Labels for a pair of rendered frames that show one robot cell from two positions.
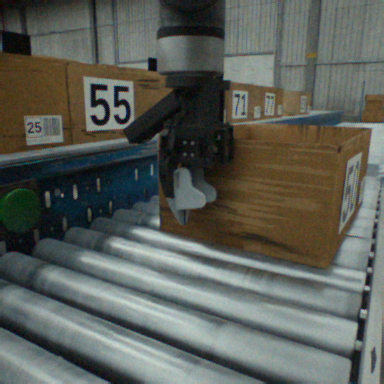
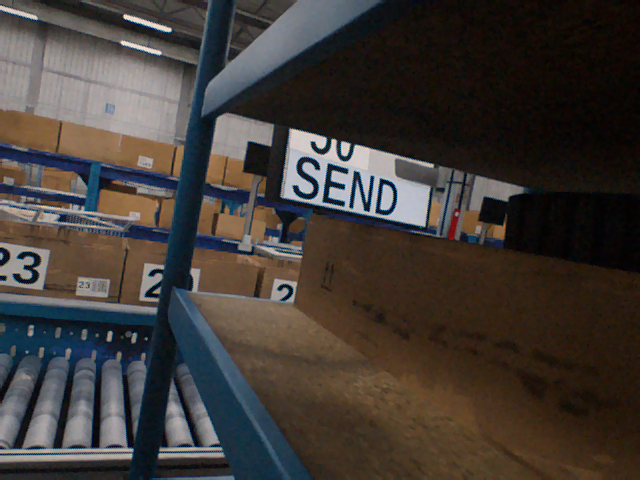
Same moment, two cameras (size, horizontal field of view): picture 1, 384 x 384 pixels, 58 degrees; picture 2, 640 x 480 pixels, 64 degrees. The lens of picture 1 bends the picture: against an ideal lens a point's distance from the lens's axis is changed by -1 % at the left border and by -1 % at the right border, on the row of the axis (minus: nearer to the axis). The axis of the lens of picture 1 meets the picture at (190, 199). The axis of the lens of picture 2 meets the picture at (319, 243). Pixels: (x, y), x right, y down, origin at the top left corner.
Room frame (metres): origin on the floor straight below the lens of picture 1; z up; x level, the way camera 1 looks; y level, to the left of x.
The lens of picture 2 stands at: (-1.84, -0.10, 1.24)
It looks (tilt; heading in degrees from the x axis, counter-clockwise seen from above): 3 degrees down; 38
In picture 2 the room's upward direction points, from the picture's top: 10 degrees clockwise
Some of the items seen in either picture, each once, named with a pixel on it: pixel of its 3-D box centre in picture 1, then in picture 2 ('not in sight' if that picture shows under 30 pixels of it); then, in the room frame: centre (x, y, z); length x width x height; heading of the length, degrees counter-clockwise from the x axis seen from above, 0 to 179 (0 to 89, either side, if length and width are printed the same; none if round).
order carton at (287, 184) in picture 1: (276, 173); not in sight; (0.68, -0.17, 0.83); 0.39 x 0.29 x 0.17; 148
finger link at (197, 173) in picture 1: (198, 194); not in sight; (0.51, -0.01, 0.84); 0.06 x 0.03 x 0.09; 61
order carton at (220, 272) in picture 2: not in sight; (185, 277); (-0.77, 1.24, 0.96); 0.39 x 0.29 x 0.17; 150
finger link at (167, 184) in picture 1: (172, 166); not in sight; (0.49, 0.03, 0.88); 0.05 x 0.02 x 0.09; 151
